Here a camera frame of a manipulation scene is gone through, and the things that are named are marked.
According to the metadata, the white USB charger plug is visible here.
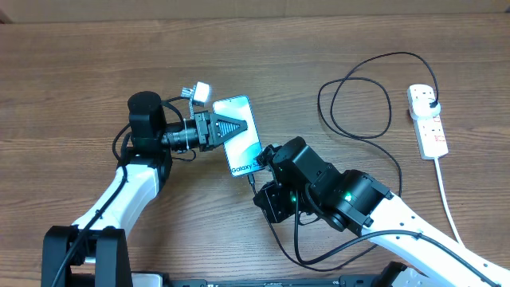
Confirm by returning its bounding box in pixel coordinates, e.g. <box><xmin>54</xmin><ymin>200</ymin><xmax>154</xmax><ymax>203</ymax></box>
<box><xmin>410</xmin><ymin>99</ymin><xmax>441</xmax><ymax>120</ymax></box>

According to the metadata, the white power strip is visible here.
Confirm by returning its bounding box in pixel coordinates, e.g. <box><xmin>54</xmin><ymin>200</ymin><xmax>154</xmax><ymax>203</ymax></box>
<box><xmin>407</xmin><ymin>84</ymin><xmax>449</xmax><ymax>159</ymax></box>

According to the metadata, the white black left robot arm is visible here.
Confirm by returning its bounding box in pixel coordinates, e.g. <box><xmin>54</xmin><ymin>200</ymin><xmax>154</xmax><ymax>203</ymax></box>
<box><xmin>41</xmin><ymin>91</ymin><xmax>248</xmax><ymax>287</ymax></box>

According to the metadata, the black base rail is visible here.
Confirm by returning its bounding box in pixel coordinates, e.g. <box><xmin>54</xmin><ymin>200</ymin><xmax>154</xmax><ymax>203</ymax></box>
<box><xmin>132</xmin><ymin>261</ymin><xmax>436</xmax><ymax>287</ymax></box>

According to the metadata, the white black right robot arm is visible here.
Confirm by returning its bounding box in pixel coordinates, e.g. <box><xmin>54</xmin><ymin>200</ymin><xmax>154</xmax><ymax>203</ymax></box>
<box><xmin>253</xmin><ymin>137</ymin><xmax>509</xmax><ymax>286</ymax></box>

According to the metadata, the Galaxy smartphone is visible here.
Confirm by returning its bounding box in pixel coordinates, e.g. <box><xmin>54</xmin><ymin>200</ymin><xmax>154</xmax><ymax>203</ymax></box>
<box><xmin>213</xmin><ymin>95</ymin><xmax>263</xmax><ymax>177</ymax></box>

